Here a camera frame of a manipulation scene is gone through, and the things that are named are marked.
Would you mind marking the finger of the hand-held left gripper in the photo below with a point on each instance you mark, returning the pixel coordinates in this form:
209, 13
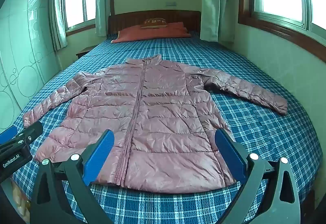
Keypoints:
7, 133
31, 132

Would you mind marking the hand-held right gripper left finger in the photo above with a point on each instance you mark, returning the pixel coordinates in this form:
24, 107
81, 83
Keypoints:
100, 155

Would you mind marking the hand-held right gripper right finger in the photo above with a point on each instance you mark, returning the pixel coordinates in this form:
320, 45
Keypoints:
229, 155

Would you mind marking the pink puffer jacket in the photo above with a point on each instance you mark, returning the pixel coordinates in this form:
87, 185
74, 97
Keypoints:
158, 117

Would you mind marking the bed with blue plaid sheet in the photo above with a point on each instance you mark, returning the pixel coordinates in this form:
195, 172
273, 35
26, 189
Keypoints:
254, 132

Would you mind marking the pale wardrobe with circle pattern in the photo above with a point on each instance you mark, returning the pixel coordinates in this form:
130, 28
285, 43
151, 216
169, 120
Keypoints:
23, 43

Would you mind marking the wooden nightstand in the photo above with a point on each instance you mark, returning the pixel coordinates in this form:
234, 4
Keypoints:
84, 52

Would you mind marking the red pillow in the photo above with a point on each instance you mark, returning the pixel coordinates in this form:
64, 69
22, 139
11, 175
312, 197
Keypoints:
152, 33

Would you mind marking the wooden headboard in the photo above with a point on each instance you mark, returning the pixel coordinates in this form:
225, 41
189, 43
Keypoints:
127, 19

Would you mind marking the brown patterned cushion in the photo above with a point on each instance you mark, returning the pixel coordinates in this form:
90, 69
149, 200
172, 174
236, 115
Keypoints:
153, 23

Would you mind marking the white wall socket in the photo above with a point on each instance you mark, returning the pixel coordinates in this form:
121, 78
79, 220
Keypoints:
171, 3

